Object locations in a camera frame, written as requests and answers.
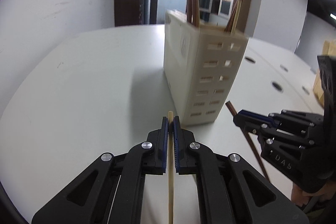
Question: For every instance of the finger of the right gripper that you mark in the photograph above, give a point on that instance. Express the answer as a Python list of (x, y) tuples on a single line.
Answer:
[(258, 118), (262, 130)]

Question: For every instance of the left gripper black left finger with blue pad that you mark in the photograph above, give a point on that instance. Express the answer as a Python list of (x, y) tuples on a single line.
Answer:
[(110, 189)]

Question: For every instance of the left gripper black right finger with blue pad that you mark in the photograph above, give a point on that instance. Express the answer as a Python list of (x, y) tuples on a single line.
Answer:
[(229, 189)]

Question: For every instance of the light bamboo chopstick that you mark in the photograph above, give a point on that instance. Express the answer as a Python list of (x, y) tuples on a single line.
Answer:
[(170, 165)]

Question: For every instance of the person's right hand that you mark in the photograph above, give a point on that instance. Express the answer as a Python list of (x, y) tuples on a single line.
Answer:
[(300, 198)]

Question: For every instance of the cream slotted utensil holder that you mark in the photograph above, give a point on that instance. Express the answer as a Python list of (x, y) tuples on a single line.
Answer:
[(200, 64)]

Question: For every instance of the brown chopstick right compartment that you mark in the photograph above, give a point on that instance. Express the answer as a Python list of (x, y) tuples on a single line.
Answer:
[(229, 24)]

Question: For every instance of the brown paper bag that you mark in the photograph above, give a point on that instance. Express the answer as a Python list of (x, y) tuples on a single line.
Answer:
[(328, 49)]

